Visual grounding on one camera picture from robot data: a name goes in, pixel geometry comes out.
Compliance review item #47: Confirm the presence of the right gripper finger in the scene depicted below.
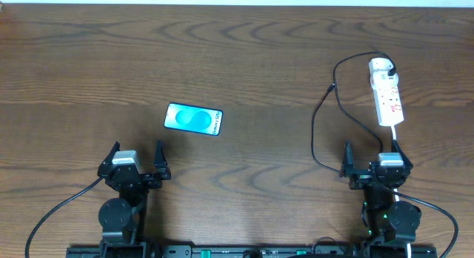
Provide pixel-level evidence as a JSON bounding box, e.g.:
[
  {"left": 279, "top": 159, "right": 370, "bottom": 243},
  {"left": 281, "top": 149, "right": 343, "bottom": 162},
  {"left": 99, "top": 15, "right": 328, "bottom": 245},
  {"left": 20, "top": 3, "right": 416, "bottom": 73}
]
[
  {"left": 341, "top": 141, "right": 354, "bottom": 171},
  {"left": 391, "top": 139, "right": 412, "bottom": 165}
]

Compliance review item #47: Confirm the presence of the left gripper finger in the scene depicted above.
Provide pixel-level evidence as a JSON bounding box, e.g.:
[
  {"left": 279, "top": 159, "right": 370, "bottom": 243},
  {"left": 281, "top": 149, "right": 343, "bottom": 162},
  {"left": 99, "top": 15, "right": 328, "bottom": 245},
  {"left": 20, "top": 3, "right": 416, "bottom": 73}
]
[
  {"left": 153, "top": 140, "right": 167, "bottom": 171},
  {"left": 102, "top": 142, "right": 120, "bottom": 165}
]

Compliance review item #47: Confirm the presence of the blue Galaxy smartphone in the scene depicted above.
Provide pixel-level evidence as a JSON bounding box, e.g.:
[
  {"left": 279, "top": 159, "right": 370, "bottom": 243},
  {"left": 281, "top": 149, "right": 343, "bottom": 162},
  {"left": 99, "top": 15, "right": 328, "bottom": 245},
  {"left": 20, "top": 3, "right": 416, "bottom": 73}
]
[{"left": 164, "top": 103, "right": 224, "bottom": 136}]

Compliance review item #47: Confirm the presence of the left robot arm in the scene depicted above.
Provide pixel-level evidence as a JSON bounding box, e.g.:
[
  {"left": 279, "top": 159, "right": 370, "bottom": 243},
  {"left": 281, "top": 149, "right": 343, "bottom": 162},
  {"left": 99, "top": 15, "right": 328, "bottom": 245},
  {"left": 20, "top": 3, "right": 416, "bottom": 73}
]
[{"left": 98, "top": 141, "right": 171, "bottom": 257}]

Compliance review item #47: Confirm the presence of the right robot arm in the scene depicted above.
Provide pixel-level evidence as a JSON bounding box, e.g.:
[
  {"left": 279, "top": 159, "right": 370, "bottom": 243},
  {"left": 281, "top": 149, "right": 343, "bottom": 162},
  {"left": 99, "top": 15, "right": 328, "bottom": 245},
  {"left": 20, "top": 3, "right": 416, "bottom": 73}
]
[{"left": 339, "top": 140, "right": 421, "bottom": 257}]

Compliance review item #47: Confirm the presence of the white power strip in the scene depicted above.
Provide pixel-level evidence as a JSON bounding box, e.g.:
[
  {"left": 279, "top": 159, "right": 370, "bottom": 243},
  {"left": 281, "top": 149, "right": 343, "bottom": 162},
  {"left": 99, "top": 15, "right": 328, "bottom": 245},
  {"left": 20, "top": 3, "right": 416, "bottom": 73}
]
[{"left": 369, "top": 58, "right": 404, "bottom": 127}]

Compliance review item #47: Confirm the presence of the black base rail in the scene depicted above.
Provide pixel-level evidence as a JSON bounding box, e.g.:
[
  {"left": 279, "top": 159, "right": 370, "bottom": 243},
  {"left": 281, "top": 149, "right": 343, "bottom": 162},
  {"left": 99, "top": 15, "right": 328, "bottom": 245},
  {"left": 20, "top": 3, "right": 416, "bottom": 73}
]
[{"left": 66, "top": 243, "right": 438, "bottom": 258}]

